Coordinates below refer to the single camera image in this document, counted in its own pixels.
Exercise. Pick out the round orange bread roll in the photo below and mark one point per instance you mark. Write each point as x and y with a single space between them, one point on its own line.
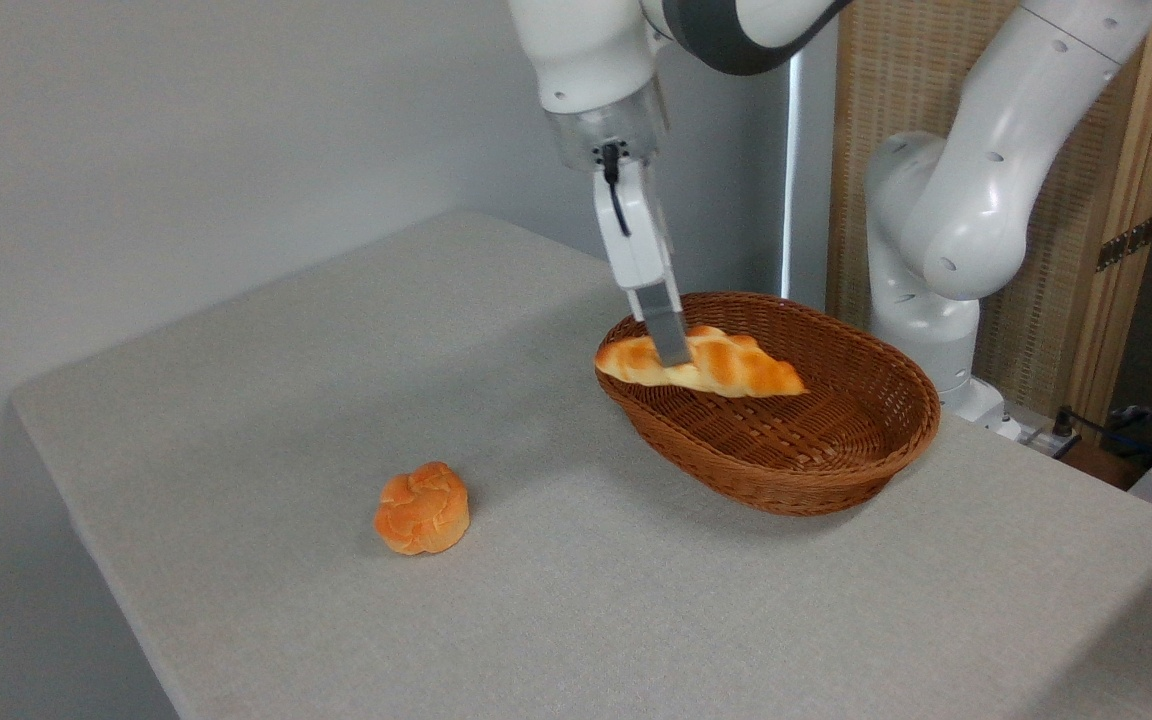
422 510

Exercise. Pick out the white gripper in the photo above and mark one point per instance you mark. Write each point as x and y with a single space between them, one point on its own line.
636 250

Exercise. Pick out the grey tablecloth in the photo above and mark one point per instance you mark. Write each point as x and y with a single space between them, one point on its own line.
576 600

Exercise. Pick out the long braided bread loaf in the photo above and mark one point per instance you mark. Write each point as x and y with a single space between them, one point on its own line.
736 368

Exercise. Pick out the brown wicker basket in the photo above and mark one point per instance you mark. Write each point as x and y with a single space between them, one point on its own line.
796 470

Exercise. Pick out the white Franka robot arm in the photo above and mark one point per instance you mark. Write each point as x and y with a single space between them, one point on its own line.
976 200

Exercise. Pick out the dark metal screen hinge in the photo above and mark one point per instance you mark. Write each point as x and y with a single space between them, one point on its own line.
1126 243

